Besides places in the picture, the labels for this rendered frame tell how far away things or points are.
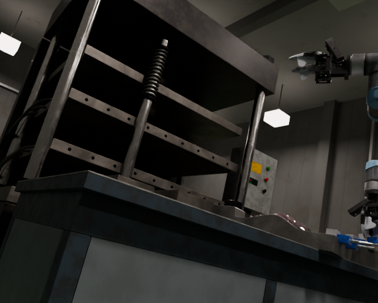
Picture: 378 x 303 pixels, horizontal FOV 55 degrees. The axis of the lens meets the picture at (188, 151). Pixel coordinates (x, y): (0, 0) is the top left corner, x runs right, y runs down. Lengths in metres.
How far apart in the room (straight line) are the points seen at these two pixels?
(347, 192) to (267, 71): 6.71
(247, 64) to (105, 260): 1.71
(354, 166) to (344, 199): 0.78
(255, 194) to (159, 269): 1.58
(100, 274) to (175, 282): 0.21
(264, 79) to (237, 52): 0.27
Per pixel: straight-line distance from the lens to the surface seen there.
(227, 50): 2.23
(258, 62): 2.40
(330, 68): 1.39
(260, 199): 2.47
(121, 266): 0.89
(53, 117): 1.63
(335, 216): 8.90
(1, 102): 10.82
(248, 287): 1.15
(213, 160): 2.12
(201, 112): 2.15
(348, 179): 9.00
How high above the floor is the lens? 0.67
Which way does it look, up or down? 16 degrees up
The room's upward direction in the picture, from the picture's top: 14 degrees clockwise
